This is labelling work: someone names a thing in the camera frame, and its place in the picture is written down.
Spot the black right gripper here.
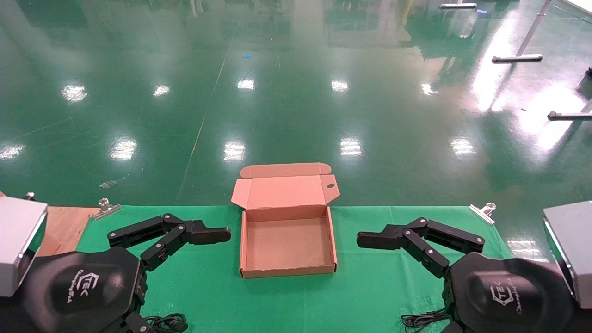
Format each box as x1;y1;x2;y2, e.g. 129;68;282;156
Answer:
357;217;576;333

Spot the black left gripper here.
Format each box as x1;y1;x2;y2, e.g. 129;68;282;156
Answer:
16;213;232;333

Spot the black wired computer mouse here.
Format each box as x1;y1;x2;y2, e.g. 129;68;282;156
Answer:
401;309;451;333

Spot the open brown cardboard box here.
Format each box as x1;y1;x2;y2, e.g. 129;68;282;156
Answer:
230;162;341;279

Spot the silver binder clip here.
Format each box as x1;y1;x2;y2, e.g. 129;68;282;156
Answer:
469;202;497;225
94;198;122;220

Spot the green table cloth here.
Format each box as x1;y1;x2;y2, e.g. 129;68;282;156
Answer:
76;205;514;333

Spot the dark-tipped table leg with foot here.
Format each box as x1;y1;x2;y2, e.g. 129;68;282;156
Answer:
548;99;592;121

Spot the white table leg with foot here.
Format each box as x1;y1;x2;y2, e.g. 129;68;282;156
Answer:
492;0;554;63

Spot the white background table top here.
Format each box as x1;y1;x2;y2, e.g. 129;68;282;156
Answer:
557;0;592;18

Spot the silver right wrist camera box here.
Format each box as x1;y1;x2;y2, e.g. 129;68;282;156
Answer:
543;200;592;309

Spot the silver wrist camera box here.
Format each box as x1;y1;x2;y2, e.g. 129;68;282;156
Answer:
543;200;592;309
0;196;48;297

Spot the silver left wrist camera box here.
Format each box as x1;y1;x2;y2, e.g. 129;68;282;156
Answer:
0;196;48;297

